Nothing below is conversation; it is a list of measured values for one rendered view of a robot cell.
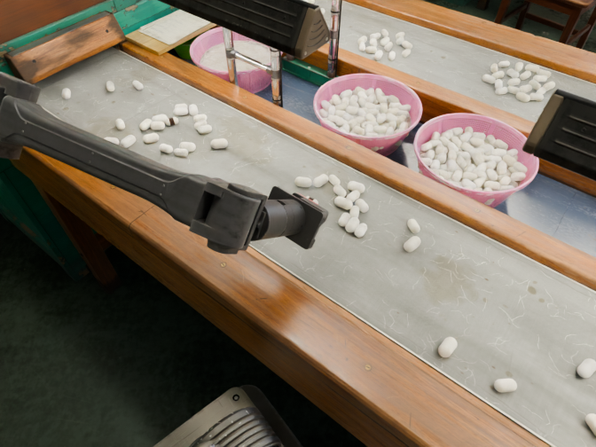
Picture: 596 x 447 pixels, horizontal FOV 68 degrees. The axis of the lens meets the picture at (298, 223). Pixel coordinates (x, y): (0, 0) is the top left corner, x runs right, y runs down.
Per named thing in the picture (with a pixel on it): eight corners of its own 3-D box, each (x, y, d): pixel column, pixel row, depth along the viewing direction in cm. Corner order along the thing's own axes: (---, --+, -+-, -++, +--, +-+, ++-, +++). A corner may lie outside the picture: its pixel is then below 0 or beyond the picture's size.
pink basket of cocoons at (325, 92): (407, 178, 105) (415, 147, 97) (300, 156, 110) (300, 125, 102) (419, 113, 121) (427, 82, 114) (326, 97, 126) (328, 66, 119)
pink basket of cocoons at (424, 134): (495, 242, 92) (512, 213, 85) (385, 186, 103) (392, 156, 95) (537, 173, 106) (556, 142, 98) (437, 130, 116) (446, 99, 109)
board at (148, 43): (159, 56, 123) (158, 51, 122) (125, 39, 129) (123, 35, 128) (239, 13, 140) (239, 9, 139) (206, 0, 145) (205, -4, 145)
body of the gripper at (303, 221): (279, 184, 73) (253, 184, 66) (329, 213, 68) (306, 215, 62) (264, 219, 74) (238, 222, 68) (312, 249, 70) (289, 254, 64)
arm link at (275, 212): (257, 248, 59) (270, 209, 58) (220, 228, 62) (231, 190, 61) (284, 243, 65) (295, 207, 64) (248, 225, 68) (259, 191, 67)
